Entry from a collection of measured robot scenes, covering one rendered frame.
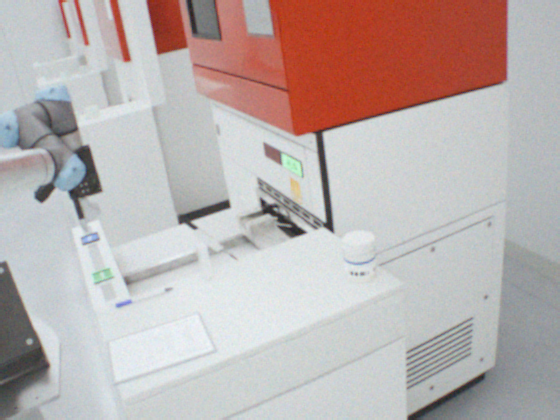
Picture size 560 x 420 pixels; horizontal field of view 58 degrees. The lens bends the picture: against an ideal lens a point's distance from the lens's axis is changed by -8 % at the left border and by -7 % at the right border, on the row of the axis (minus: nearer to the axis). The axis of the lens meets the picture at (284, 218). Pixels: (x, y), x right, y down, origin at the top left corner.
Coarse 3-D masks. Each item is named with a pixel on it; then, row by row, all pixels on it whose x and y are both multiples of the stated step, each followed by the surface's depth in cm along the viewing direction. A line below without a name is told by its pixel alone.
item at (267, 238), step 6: (240, 228) 172; (270, 228) 165; (246, 234) 168; (252, 234) 163; (258, 234) 162; (264, 234) 162; (270, 234) 161; (276, 234) 161; (282, 234) 160; (252, 240) 164; (258, 240) 159; (264, 240) 158; (270, 240) 158; (276, 240) 157; (282, 240) 157; (258, 246) 160; (264, 246) 155; (270, 246) 155
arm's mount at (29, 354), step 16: (0, 272) 128; (0, 288) 126; (16, 288) 128; (0, 304) 125; (16, 304) 126; (0, 320) 123; (16, 320) 124; (0, 336) 122; (16, 336) 123; (32, 336) 124; (0, 352) 120; (16, 352) 121; (32, 352) 123; (0, 368) 120; (16, 368) 123; (32, 368) 125; (0, 384) 121
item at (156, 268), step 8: (224, 240) 169; (232, 240) 169; (240, 240) 170; (248, 240) 172; (208, 248) 166; (224, 248) 169; (176, 256) 163; (184, 256) 163; (192, 256) 165; (152, 264) 161; (160, 264) 161; (168, 264) 162; (176, 264) 163; (184, 264) 164; (128, 272) 158; (136, 272) 158; (144, 272) 159; (152, 272) 160; (160, 272) 161; (128, 280) 158; (136, 280) 159
